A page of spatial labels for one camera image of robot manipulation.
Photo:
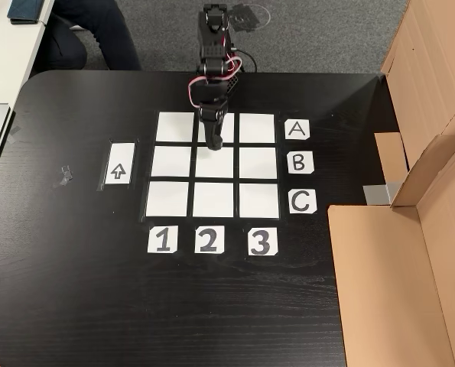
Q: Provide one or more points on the white paper grid square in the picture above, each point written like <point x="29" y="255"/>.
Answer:
<point x="258" y="163"/>
<point x="174" y="126"/>
<point x="212" y="168"/>
<point x="167" y="199"/>
<point x="259" y="201"/>
<point x="229" y="132"/>
<point x="257" y="128"/>
<point x="213" y="200"/>
<point x="171" y="161"/>

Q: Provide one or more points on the paper sheet letter A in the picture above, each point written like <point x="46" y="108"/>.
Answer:
<point x="297" y="129"/>

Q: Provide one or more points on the paper sheet letter B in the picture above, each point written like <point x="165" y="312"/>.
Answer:
<point x="300" y="163"/>

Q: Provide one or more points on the white arrow paper sheet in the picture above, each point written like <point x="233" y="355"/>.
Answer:
<point x="120" y="164"/>

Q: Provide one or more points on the paper sheet number 2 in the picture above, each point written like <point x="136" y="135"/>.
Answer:
<point x="209" y="239"/>

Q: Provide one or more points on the paper sheet letter C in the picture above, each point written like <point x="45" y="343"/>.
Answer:
<point x="303" y="202"/>

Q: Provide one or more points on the paper sheet number 1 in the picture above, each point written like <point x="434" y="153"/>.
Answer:
<point x="162" y="239"/>

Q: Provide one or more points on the paper sheet number 3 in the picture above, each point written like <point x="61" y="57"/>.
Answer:
<point x="262" y="241"/>

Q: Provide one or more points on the person's leg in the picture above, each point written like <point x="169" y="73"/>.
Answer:
<point x="97" y="34"/>

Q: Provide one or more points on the crumpled clear tape piece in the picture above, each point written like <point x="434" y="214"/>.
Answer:
<point x="63" y="176"/>

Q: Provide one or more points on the grey block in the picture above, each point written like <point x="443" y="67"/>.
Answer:
<point x="378" y="194"/>

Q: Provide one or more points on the flat clear tape piece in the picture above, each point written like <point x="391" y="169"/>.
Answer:
<point x="15" y="134"/>

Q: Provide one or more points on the white desk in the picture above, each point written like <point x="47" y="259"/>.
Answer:
<point x="9" y="53"/>

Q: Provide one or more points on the dark blue notebook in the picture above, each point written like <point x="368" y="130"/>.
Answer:
<point x="24" y="9"/>

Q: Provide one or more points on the large brown cardboard box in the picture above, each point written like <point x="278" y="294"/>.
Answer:
<point x="384" y="286"/>

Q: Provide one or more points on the tall brown cardboard panel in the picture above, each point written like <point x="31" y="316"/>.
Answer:
<point x="433" y="57"/>

